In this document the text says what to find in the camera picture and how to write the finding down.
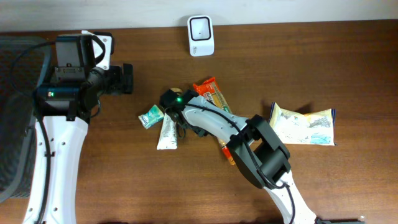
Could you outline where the small teal tissue pack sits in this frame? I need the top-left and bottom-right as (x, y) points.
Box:
(138, 105), (164, 129)

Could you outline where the orange spaghetti packet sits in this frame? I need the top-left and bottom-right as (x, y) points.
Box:
(193, 77), (236, 166)

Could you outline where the white tube with tan cap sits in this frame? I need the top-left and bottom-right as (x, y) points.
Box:
(157, 88), (182, 150)

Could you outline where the yellow snack bag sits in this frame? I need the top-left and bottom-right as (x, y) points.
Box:
(269, 102), (336, 146)

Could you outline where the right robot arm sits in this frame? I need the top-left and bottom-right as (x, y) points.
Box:
(160, 90), (320, 223)

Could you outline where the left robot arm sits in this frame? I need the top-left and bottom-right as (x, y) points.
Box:
(23, 30), (133, 223)

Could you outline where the white barcode scanner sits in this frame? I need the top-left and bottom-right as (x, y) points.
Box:
(187, 15), (215, 57)

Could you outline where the grey plastic mesh basket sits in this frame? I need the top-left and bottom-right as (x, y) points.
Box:
(1, 36), (52, 202)

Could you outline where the left black cable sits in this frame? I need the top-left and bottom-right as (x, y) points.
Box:
(7, 40), (57, 224)

